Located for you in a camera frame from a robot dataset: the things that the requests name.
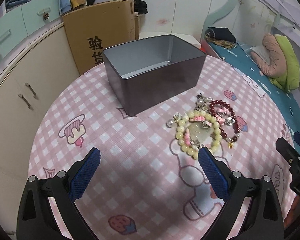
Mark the large cardboard box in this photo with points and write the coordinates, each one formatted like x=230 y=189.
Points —
x=92 y=29

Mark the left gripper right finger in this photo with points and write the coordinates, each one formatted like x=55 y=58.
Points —
x=263 y=219

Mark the blue bed mattress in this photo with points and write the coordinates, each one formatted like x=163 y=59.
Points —
x=264 y=112

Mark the pink green rolled quilt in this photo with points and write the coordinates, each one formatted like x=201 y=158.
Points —
x=283 y=68

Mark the dark folded clothes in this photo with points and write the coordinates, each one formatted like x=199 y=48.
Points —
x=220 y=37

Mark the cream cabinet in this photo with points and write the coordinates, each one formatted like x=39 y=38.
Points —
x=29 y=84

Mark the black clothes on box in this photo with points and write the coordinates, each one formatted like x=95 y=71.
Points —
x=140 y=7

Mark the grey metal tin box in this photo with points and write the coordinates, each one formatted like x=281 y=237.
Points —
x=146 y=72

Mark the red white storage ottoman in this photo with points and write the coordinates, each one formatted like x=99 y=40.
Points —
x=188 y=38

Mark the mint green drawer unit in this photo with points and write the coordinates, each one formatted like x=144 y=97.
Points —
x=23 y=21

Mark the pink checkered tablecloth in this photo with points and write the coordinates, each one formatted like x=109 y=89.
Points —
x=146 y=187

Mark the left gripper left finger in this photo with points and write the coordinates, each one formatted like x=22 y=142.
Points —
x=35 y=218

